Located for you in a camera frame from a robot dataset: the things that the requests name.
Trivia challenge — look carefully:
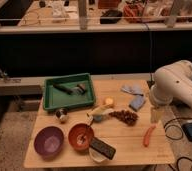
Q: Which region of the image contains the white small bowl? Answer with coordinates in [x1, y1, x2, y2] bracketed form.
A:
[89, 148, 107, 163]

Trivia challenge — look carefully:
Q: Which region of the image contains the red object on shelf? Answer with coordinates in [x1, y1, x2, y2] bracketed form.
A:
[123, 3, 143, 23]

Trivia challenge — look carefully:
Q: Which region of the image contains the orange carrot toy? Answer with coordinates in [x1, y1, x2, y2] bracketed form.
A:
[143, 125, 156, 147]

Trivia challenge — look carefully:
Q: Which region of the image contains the grey brush in tray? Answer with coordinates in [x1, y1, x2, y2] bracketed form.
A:
[74, 84, 86, 95]

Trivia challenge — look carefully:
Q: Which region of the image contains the blue sponge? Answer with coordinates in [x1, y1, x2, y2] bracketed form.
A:
[129, 96, 145, 111]

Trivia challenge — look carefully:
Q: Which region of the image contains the black bag on shelf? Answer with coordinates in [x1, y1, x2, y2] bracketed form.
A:
[100, 9, 122, 24]

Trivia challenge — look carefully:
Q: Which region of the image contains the green plastic tray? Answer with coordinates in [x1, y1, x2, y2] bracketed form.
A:
[43, 73, 96, 111]

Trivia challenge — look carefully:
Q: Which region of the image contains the black remote control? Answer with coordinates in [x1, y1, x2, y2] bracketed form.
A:
[90, 137, 116, 160]

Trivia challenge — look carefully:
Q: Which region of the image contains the purple bowl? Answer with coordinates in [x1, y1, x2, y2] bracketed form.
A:
[34, 126, 64, 158]

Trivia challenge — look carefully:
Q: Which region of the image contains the light blue towel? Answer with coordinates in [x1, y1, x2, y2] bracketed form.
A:
[121, 85, 143, 96]

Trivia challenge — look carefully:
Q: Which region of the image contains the yellow round fruit toy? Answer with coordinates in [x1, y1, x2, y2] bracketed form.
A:
[104, 97, 114, 107]

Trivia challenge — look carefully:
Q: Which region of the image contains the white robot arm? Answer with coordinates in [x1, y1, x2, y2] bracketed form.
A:
[149, 60, 192, 124]

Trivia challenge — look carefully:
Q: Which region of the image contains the orange bowl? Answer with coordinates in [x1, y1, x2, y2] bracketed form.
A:
[68, 123, 94, 151]

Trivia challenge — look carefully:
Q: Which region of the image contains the dark marker in tray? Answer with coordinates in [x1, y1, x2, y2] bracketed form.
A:
[53, 84, 73, 95]

